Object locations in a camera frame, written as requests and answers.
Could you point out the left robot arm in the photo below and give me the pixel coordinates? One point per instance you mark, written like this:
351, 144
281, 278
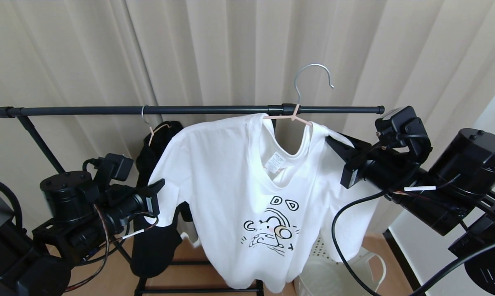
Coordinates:
25, 255

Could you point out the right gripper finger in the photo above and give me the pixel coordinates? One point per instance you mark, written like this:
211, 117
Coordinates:
342, 148

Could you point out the black clothes rack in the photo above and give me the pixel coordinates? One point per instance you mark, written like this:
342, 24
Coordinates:
87, 111

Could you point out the black garment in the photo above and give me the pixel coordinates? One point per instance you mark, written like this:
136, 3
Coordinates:
152, 246

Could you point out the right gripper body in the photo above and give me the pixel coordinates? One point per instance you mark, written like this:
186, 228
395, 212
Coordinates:
416, 193

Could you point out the pink clothes hanger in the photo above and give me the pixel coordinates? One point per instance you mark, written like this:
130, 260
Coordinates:
295, 115
150, 131

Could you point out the white garment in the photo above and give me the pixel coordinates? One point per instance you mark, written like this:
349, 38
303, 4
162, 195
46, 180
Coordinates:
231, 185

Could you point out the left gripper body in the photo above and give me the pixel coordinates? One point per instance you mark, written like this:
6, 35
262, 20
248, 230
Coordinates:
107, 218

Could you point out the beige curtain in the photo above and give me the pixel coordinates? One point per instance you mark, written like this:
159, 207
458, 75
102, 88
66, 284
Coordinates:
107, 49

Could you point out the white laundry basket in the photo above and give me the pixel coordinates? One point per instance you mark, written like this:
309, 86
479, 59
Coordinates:
333, 275

